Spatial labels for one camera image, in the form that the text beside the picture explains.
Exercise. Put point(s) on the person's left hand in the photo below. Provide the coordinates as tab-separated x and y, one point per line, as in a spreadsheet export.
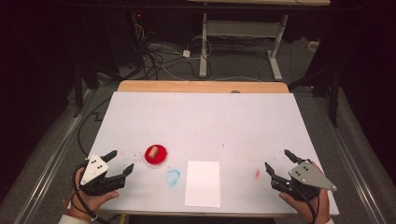
93	202

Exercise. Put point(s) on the large white table mat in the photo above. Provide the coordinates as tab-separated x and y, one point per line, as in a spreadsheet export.
202	124

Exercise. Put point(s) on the wooden table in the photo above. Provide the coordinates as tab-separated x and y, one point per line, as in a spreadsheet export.
186	86

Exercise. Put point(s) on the white power adapter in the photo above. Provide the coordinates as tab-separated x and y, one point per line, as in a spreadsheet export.
186	53

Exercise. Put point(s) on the white-framed desk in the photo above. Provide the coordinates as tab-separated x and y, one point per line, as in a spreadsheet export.
204	46

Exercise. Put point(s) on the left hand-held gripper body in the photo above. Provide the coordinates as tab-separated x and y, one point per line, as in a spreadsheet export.
93	169

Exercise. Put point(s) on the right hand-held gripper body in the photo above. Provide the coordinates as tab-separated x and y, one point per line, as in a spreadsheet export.
306	177

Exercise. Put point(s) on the small wooden stamp block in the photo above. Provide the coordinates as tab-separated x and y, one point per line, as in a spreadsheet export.
153	152

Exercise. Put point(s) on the metal floor rail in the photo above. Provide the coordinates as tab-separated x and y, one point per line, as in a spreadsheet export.
53	168
351	161

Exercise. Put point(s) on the black power strip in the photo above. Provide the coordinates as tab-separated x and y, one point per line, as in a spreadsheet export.
137	34

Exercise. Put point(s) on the person's right hand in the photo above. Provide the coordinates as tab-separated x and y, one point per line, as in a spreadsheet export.
311	209

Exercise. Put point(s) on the white paper sheet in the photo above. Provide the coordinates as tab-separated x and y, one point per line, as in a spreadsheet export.
203	185

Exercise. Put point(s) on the black metal stand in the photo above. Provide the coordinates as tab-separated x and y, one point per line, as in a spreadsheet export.
334	99
77	93

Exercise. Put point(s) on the round red ink dish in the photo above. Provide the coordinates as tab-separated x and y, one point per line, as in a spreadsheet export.
157	159

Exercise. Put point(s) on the small beige box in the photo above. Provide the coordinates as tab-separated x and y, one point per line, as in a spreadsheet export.
313	45

